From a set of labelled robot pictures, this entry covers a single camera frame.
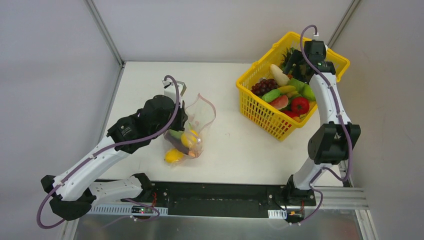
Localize toy watermelon slice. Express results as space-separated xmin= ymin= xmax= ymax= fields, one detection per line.
xmin=269 ymin=95 xmax=289 ymax=111

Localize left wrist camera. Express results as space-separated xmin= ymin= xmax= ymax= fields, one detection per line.
xmin=162 ymin=79 xmax=187 ymax=106

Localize small green toy vegetable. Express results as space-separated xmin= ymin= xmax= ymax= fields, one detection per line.
xmin=261 ymin=88 xmax=281 ymax=103

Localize red toy tomato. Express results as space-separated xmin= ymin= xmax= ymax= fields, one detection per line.
xmin=290 ymin=97 xmax=310 ymax=115

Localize toy steak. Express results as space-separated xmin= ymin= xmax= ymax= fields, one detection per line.
xmin=164 ymin=131 xmax=203 ymax=158

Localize green toy apple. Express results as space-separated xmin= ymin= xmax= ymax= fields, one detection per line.
xmin=300 ymin=84 xmax=316 ymax=102

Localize toy banana bunch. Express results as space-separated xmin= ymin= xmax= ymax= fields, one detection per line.
xmin=277 ymin=85 xmax=299 ymax=99

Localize white toy radish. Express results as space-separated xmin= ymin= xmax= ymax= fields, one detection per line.
xmin=269 ymin=64 xmax=290 ymax=87

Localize yellow toy lemon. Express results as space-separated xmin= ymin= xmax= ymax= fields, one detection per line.
xmin=180 ymin=129 xmax=200 ymax=148
xmin=164 ymin=148 xmax=184 ymax=164

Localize clear zip top bag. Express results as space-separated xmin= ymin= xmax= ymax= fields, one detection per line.
xmin=164 ymin=94 xmax=217 ymax=165

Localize toy purple grapes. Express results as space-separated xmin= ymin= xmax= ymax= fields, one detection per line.
xmin=250 ymin=78 xmax=279 ymax=97

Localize yellow plastic basket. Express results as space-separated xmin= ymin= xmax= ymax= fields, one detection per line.
xmin=236 ymin=32 xmax=350 ymax=141

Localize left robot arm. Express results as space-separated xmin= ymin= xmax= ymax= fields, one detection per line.
xmin=41 ymin=94 xmax=188 ymax=221

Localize toy orange fruit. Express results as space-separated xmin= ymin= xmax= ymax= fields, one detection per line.
xmin=292 ymin=116 xmax=302 ymax=123

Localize toy pineapple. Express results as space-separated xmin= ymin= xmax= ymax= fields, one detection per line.
xmin=279 ymin=47 xmax=296 ymax=70

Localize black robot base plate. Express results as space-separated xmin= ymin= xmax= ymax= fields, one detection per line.
xmin=133 ymin=179 xmax=316 ymax=219

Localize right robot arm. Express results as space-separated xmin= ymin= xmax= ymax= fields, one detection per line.
xmin=281 ymin=40 xmax=361 ymax=205

